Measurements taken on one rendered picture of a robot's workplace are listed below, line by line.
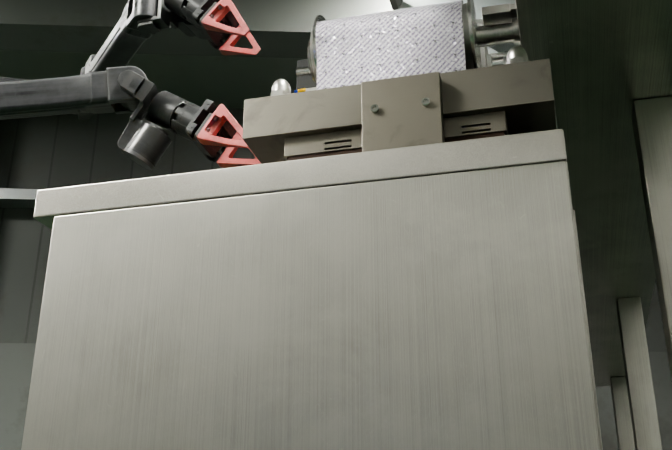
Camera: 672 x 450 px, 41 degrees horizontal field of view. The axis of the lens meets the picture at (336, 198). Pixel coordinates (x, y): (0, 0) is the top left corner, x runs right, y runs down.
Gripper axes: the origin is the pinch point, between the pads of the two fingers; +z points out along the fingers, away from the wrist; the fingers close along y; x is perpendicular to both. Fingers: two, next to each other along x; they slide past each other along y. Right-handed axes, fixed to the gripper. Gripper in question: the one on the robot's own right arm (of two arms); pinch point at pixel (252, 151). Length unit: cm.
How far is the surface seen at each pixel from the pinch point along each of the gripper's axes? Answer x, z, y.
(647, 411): 17, 63, -118
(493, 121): 11.5, 38.1, 18.8
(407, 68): 22.7, 15.2, 0.5
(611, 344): 41, 44, -165
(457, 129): 8.7, 34.6, 18.8
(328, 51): 20.3, 1.7, 0.5
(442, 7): 35.0, 14.4, 0.1
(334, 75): 16.9, 5.1, 0.4
